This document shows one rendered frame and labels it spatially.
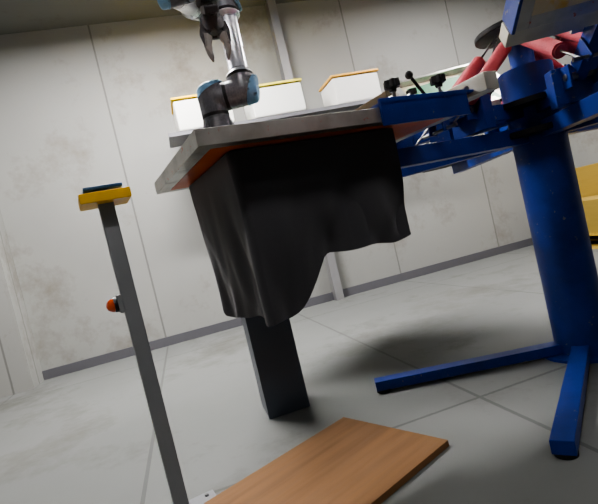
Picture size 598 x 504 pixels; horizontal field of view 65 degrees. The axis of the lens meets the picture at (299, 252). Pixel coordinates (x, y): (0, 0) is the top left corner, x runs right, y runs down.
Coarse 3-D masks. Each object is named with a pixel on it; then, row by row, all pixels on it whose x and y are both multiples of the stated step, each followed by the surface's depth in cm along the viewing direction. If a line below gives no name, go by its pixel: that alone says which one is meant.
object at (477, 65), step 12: (564, 36) 161; (576, 36) 154; (504, 48) 171; (540, 48) 154; (552, 48) 147; (564, 48) 146; (480, 60) 182; (492, 60) 169; (552, 60) 200; (468, 72) 180; (480, 72) 168; (456, 84) 179; (456, 120) 161
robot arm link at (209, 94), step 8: (216, 80) 198; (200, 88) 197; (208, 88) 196; (216, 88) 196; (224, 88) 196; (200, 96) 198; (208, 96) 196; (216, 96) 196; (224, 96) 196; (200, 104) 199; (208, 104) 196; (216, 104) 197; (224, 104) 198; (208, 112) 197
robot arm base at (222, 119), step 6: (210, 114) 197; (216, 114) 196; (222, 114) 197; (228, 114) 200; (204, 120) 199; (210, 120) 196; (216, 120) 196; (222, 120) 196; (228, 120) 199; (204, 126) 198; (210, 126) 197; (216, 126) 195
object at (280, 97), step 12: (264, 84) 388; (276, 84) 392; (288, 84) 394; (300, 84) 397; (264, 96) 389; (276, 96) 391; (288, 96) 393; (300, 96) 396; (252, 108) 388; (264, 108) 388; (276, 108) 391; (288, 108) 393; (300, 108) 396
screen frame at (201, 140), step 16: (352, 112) 117; (368, 112) 119; (208, 128) 101; (224, 128) 103; (240, 128) 104; (256, 128) 106; (272, 128) 107; (288, 128) 109; (304, 128) 111; (320, 128) 113; (336, 128) 115; (352, 128) 120; (192, 144) 103; (208, 144) 101; (224, 144) 104; (240, 144) 108; (176, 160) 119; (192, 160) 113; (160, 176) 141; (176, 176) 129; (160, 192) 150
